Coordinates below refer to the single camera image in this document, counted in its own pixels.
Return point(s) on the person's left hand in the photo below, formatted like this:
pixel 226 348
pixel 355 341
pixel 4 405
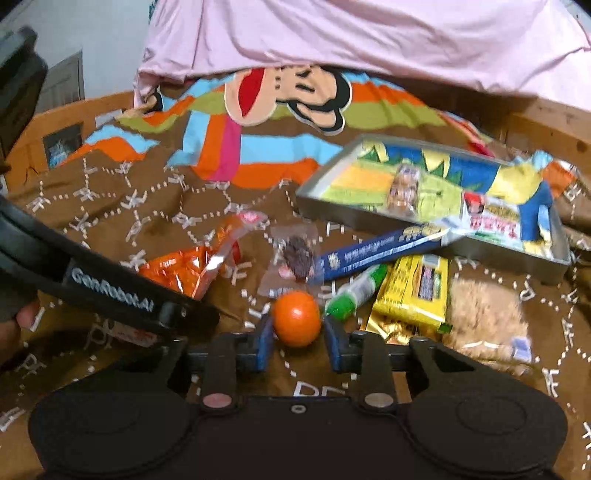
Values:
pixel 10 332

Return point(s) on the brown monkey print duvet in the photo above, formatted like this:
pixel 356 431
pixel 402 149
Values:
pixel 87 397

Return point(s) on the yellow snack bar packet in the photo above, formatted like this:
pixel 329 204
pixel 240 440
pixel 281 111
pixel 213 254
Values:
pixel 412 300

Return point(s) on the green white tube snack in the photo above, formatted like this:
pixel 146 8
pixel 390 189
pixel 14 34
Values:
pixel 350 297

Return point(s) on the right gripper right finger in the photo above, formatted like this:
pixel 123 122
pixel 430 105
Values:
pixel 372 360

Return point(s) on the orange snack packet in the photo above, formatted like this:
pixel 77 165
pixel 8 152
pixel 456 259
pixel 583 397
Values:
pixel 191 271

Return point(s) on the clear packet rice cracker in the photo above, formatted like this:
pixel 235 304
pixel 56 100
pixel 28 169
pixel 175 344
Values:
pixel 488 326

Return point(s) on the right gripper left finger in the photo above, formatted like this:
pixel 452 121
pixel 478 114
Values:
pixel 224 357

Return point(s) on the blue long snack stick packet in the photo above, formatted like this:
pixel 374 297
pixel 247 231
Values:
pixel 386 248

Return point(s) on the orange mandarin fruit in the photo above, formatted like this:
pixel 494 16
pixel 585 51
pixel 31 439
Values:
pixel 296 319

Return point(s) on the white green snack bag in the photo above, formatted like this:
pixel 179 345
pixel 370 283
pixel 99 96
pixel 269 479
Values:
pixel 492 219

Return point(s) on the clear packet with nuts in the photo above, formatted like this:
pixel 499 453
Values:
pixel 404 191

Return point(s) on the metal tray with colourful cloth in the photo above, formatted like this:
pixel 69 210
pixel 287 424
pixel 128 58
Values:
pixel 352 189

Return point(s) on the clear packet with dark snack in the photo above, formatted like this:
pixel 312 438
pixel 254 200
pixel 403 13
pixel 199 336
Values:
pixel 292 265

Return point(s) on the pink bed sheet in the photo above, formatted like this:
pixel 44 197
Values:
pixel 525 48

